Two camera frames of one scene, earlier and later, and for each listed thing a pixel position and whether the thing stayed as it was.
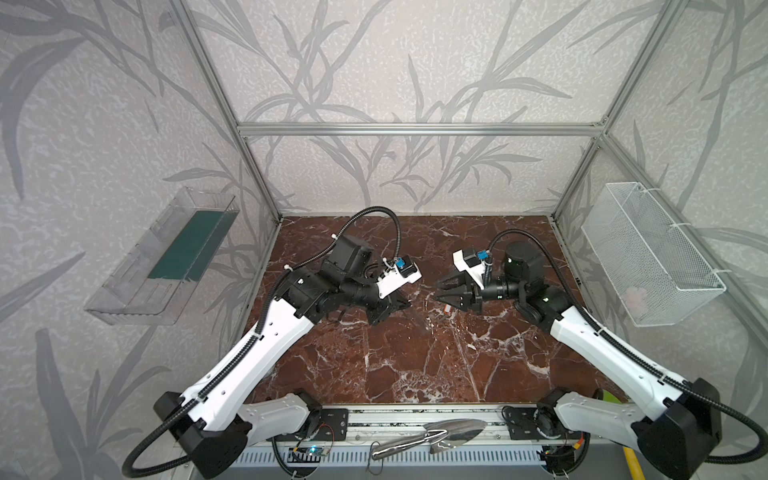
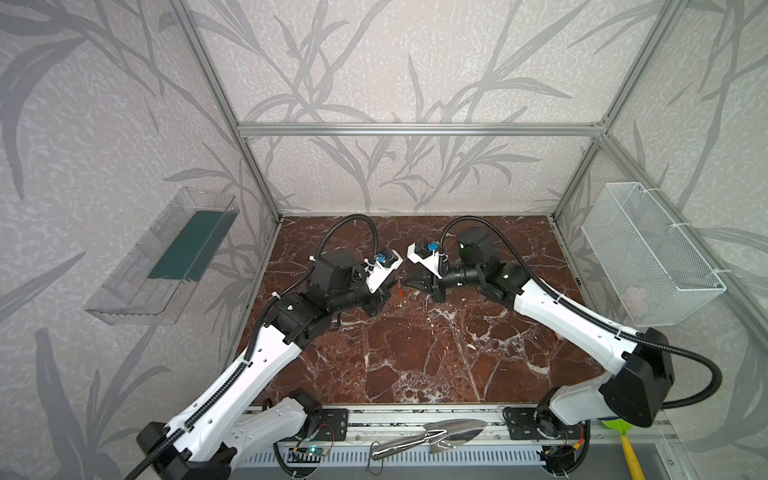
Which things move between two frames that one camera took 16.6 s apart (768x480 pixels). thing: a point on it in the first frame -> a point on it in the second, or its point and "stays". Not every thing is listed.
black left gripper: x=380 y=301 -> x=372 y=300
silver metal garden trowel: x=440 y=434 stays
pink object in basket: x=635 y=300 stays
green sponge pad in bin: x=194 y=245 stays
